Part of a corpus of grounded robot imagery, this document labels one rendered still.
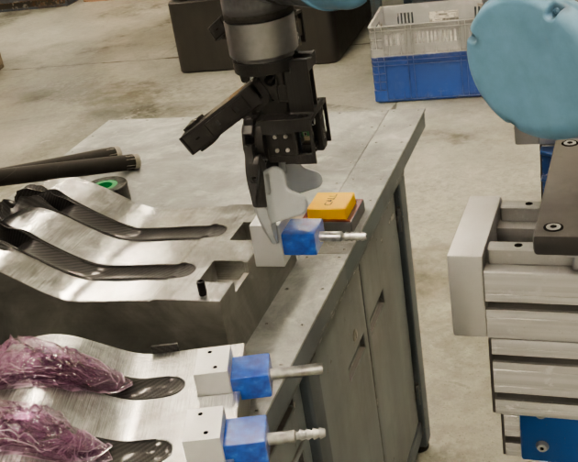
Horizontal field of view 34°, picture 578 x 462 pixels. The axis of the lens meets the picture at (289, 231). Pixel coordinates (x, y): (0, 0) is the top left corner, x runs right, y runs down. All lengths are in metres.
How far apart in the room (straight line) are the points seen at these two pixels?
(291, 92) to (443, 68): 3.36
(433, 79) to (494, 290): 3.51
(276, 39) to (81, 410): 0.43
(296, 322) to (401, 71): 3.26
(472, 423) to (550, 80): 1.67
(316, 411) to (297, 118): 0.52
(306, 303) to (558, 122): 0.60
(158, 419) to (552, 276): 0.41
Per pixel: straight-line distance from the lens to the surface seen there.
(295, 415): 1.34
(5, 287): 1.23
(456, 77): 4.37
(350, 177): 1.59
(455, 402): 2.37
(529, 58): 0.70
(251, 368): 1.00
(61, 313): 1.21
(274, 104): 1.04
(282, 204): 1.06
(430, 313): 2.72
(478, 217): 0.97
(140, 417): 0.99
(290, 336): 1.17
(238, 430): 0.92
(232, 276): 1.19
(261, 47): 1.00
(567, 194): 0.90
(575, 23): 0.67
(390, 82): 4.42
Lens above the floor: 1.41
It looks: 25 degrees down
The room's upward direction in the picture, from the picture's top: 9 degrees counter-clockwise
